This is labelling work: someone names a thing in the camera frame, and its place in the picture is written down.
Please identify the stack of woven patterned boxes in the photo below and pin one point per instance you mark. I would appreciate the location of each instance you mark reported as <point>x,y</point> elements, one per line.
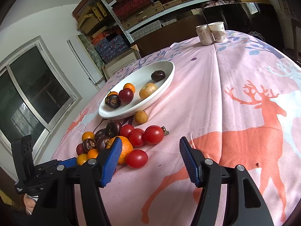
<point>136,2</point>

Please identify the person's left hand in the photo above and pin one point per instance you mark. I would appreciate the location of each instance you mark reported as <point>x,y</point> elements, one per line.
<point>29,204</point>

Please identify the small yellow tangerine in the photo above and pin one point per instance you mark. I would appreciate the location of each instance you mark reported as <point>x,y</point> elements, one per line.
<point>82,159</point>

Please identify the dark wooden chair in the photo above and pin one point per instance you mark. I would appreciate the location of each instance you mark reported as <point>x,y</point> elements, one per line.
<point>295,35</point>

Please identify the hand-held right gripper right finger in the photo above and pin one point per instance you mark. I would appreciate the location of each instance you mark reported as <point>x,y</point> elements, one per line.
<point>190,164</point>

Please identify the white paper cup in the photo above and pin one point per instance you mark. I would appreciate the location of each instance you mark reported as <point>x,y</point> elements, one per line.
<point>218,31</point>

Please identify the pink deer print tablecloth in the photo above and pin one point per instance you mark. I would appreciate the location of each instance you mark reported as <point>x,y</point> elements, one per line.
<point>235,63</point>

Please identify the metal shelf rack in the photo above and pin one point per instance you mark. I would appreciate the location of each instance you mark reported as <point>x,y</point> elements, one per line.
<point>117,21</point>

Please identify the tan longan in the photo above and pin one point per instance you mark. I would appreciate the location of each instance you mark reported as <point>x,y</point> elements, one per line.
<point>141,117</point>

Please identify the pink folded cloth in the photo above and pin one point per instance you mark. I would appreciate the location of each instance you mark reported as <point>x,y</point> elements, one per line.
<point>218,2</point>

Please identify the stack of grey patterned boxes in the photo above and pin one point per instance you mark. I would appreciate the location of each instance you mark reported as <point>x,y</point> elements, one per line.
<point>150,29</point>

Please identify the sliding window with grey frame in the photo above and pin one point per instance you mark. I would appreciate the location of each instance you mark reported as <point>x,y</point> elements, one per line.
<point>35,82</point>

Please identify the red cherry tomato with stem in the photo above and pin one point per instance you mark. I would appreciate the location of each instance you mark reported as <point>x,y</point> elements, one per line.
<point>153,134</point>

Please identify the white board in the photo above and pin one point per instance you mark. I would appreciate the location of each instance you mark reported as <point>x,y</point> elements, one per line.
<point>82,58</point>

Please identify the stack of blue floral boxes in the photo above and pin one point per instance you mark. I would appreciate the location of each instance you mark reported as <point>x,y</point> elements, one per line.
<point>110,47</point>

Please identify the white oval plate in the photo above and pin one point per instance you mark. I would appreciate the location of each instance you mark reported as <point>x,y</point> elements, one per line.
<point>138,77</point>

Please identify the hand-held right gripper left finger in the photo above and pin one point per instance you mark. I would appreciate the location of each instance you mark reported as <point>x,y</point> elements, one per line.
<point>110,164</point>

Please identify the stack of brown cardboard boxes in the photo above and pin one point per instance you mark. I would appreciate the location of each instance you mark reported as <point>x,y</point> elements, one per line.
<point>90,18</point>

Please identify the black glossy cabinet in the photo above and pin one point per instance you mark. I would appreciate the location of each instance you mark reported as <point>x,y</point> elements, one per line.
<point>239,18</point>

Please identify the small orange tangerine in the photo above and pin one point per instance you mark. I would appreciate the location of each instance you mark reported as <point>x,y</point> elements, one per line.
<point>93,153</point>
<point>88,136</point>
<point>113,93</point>
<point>130,87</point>

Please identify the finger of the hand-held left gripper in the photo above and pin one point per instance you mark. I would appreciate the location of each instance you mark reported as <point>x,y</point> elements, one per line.
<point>68,162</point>

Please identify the brown wooden cabinet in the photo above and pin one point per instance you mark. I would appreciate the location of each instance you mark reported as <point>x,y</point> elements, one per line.
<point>169,35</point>

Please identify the yellowish tangerine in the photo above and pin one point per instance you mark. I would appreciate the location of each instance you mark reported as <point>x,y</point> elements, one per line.
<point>148,90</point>

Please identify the marble pattern board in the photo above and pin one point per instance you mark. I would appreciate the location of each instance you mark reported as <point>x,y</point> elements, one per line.
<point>91,51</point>

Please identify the large orange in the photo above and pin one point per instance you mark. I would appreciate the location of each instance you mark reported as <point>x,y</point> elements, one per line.
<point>127,150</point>

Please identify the dark water chestnut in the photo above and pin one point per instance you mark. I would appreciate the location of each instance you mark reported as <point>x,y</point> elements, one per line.
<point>89,144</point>
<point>113,128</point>
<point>158,75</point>
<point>112,101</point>
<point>100,134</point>
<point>103,143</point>

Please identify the dark red tomato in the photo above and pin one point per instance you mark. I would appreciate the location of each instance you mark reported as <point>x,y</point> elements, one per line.
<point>79,149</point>
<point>126,95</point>

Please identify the beige framed panel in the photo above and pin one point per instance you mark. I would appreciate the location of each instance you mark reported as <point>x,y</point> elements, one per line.
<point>120,63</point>

